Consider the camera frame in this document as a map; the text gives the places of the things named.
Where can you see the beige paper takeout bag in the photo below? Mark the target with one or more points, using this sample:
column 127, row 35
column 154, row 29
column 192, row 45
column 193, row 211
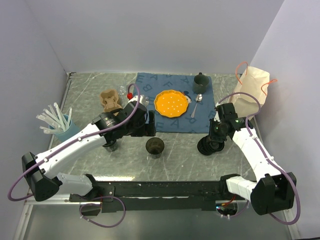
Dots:
column 251, row 90

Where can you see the orange polka dot plate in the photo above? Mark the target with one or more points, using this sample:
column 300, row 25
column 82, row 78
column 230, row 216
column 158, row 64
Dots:
column 171, row 103

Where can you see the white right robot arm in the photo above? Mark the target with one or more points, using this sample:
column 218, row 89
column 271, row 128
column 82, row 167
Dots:
column 272, row 190

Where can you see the dark green mug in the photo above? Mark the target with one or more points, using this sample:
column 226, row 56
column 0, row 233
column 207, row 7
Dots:
column 200, row 83

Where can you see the silver spoon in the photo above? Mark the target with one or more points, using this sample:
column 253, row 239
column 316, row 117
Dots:
column 198, row 99

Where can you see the black takeout coffee cup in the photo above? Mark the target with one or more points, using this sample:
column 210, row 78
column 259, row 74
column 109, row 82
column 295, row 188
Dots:
column 155, row 146

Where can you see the stack of black cup lids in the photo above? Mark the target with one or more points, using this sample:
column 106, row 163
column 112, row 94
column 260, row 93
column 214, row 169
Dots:
column 207, row 147

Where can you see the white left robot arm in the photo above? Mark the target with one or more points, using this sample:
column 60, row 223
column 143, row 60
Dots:
column 45, row 177

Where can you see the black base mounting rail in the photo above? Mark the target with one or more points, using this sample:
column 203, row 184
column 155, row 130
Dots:
column 156, row 195

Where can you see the small clear glass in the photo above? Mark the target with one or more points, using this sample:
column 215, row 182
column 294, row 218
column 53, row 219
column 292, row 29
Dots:
column 122, row 90

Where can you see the blue alphabet cloth mat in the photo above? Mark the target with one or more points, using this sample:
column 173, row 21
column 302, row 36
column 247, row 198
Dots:
column 151, row 85

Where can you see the blue straw holder cup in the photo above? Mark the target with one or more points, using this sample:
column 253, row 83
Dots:
column 70, row 129

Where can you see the aluminium frame rail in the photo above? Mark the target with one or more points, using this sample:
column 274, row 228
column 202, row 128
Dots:
column 58, row 199

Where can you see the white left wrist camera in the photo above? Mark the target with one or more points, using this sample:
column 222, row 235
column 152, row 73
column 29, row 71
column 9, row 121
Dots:
column 136, row 100

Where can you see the brown cardboard cup carrier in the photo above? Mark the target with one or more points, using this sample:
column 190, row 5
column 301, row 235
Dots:
column 109, row 99

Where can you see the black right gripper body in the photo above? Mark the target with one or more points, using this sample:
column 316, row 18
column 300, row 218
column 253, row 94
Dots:
column 216, row 131

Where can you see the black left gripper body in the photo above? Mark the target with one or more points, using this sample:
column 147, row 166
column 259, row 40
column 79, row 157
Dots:
column 136, row 129

